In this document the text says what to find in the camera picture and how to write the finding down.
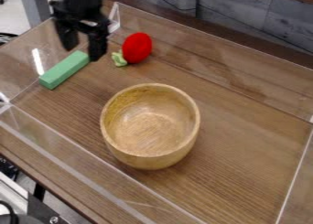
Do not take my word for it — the clear acrylic tray wall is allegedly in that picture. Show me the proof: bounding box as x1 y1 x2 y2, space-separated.
0 3 313 224

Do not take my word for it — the red plush strawberry toy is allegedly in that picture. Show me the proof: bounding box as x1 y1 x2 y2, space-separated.
111 32 152 67

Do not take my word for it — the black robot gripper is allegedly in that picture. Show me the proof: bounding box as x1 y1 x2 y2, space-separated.
49 0 108 61

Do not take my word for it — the grey table leg post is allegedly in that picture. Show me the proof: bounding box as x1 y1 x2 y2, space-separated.
21 0 49 27

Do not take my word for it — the black clamp with cable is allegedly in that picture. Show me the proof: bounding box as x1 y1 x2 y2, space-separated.
0 193 71 224

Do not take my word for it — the green rectangular stick block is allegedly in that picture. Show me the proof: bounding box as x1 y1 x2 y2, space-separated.
39 50 89 90

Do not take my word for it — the light wooden bowl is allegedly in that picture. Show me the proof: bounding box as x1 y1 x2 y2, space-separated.
99 83 200 170

